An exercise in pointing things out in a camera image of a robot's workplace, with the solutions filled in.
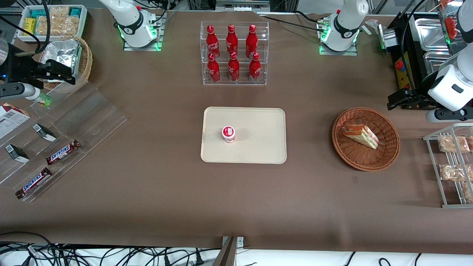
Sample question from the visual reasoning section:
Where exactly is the red cola bottle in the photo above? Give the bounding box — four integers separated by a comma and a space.
206, 25, 220, 59
207, 53, 221, 83
228, 52, 240, 82
249, 52, 262, 83
246, 25, 258, 58
226, 24, 239, 55

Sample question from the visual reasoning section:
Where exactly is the silver box device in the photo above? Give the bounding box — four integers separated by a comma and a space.
377, 28, 398, 51

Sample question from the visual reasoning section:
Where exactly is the silver foil bag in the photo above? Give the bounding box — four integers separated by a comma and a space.
44, 39, 82, 80

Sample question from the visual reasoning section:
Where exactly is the metal table bracket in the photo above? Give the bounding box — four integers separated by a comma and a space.
212, 236, 245, 266

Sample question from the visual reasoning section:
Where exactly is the clear acrylic bottle rack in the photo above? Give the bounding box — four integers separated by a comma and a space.
200, 21, 269, 86

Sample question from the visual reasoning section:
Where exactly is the grey wire shelf rack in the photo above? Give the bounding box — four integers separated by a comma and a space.
423, 123, 473, 208

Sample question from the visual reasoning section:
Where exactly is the white plastic bin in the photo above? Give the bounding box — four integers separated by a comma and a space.
17, 4, 88, 43

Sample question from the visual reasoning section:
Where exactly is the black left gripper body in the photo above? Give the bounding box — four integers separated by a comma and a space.
406, 88, 435, 110

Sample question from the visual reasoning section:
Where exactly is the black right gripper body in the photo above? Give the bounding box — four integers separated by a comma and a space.
7, 55, 48, 89

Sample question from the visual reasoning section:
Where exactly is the brown wicker basket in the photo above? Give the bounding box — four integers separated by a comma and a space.
332, 107, 401, 172

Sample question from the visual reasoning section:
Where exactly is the black food warmer case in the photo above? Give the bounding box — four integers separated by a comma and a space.
384, 11, 473, 110

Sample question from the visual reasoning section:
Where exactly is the printed paper package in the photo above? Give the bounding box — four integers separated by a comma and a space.
0, 103, 31, 139

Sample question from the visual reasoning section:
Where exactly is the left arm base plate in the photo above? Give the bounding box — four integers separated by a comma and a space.
319, 17, 358, 57

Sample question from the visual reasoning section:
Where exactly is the black floor cable bundle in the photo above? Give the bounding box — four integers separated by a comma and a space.
0, 232, 207, 266

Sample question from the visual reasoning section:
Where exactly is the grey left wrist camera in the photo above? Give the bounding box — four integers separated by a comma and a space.
425, 108, 473, 123

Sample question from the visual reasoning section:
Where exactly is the clear bagged snack pack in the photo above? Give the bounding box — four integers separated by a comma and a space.
36, 6, 80, 36

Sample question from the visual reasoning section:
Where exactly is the tan wicker basket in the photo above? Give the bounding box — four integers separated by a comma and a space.
39, 35, 93, 93

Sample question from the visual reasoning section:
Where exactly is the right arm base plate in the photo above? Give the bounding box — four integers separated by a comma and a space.
123, 10, 165, 52

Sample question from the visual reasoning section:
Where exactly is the red skewered food item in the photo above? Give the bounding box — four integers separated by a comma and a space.
439, 0, 459, 40

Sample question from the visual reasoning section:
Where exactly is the black table cable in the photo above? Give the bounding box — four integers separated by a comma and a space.
258, 10, 330, 32

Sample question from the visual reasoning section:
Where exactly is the small black white box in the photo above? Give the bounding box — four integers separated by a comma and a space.
5, 144, 30, 163
33, 124, 57, 142

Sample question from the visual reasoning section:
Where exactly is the clear acrylic display stand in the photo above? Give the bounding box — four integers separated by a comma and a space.
0, 82, 128, 203

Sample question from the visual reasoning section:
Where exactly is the steel warmer pan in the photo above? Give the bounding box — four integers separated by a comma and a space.
414, 18, 450, 52
423, 51, 452, 75

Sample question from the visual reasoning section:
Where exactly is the triangular sandwich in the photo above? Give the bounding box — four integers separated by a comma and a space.
342, 125, 380, 150

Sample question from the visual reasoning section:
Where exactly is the Snickers chocolate bar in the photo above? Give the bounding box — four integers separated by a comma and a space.
45, 140, 81, 166
15, 167, 53, 200

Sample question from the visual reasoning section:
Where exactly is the beige plastic tray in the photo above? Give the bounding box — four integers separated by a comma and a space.
200, 107, 287, 164

